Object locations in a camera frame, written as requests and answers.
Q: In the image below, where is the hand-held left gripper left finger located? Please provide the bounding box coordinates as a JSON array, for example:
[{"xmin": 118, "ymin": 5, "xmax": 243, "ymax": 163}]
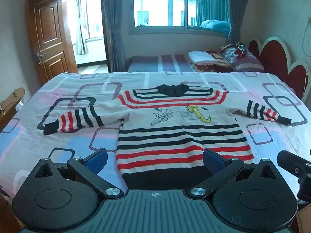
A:
[{"xmin": 32, "ymin": 148, "xmax": 124, "ymax": 198}]

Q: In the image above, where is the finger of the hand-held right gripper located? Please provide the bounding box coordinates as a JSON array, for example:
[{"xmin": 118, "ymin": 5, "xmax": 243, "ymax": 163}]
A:
[{"xmin": 277, "ymin": 150, "xmax": 311, "ymax": 179}]

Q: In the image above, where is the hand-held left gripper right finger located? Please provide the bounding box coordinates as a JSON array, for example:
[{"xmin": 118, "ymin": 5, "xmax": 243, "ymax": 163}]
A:
[{"xmin": 187, "ymin": 148, "xmax": 279, "ymax": 198}]

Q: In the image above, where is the striped cartoon print sweater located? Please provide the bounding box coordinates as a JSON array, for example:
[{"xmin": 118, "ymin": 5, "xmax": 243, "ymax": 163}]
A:
[{"xmin": 37, "ymin": 84, "xmax": 292, "ymax": 190}]

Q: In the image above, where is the bed with patterned sheet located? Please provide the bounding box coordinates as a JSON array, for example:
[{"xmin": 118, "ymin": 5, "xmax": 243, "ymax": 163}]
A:
[{"xmin": 0, "ymin": 71, "xmax": 311, "ymax": 201}]

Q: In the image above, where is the wooden furniture piece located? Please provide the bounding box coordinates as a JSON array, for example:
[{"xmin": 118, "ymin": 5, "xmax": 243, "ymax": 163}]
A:
[{"xmin": 0, "ymin": 87, "xmax": 26, "ymax": 130}]

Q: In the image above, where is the plaid pillow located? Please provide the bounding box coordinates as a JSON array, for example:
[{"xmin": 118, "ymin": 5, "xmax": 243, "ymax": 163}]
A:
[{"xmin": 220, "ymin": 44, "xmax": 265, "ymax": 72}]

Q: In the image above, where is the white pillow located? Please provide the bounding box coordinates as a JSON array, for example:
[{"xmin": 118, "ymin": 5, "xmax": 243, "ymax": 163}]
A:
[{"xmin": 188, "ymin": 50, "xmax": 219, "ymax": 65}]

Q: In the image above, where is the red white scalloped headboard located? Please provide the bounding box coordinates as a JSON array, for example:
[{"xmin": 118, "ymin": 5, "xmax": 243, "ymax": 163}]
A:
[{"xmin": 248, "ymin": 36, "xmax": 311, "ymax": 102}]

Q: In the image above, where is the red gold ribbon bow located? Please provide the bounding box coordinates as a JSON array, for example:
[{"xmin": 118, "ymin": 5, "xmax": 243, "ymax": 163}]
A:
[{"xmin": 236, "ymin": 41, "xmax": 248, "ymax": 58}]

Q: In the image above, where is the brown wooden door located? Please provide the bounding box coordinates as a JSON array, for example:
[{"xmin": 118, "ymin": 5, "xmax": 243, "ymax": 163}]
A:
[{"xmin": 26, "ymin": 0, "xmax": 79, "ymax": 86}]

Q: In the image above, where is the blue quilt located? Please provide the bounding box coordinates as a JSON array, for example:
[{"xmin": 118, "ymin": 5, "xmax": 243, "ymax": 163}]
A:
[{"xmin": 200, "ymin": 19, "xmax": 230, "ymax": 34}]

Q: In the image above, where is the grey blue curtain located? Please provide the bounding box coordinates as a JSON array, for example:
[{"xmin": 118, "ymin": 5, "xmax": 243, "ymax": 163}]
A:
[
  {"xmin": 100, "ymin": 0, "xmax": 127, "ymax": 72},
  {"xmin": 196, "ymin": 0, "xmax": 251, "ymax": 44}
]

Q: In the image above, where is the pale sheer curtain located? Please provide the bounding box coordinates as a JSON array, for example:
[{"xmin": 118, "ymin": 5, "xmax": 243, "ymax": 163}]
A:
[{"xmin": 73, "ymin": 0, "xmax": 88, "ymax": 55}]

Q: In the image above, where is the sliding glass window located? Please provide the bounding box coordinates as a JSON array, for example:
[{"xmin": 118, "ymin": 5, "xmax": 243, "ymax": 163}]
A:
[{"xmin": 128, "ymin": 0, "xmax": 231, "ymax": 36}]

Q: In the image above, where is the thin wall cable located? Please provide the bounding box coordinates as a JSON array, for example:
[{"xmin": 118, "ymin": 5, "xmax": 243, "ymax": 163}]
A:
[{"xmin": 302, "ymin": 17, "xmax": 311, "ymax": 55}]

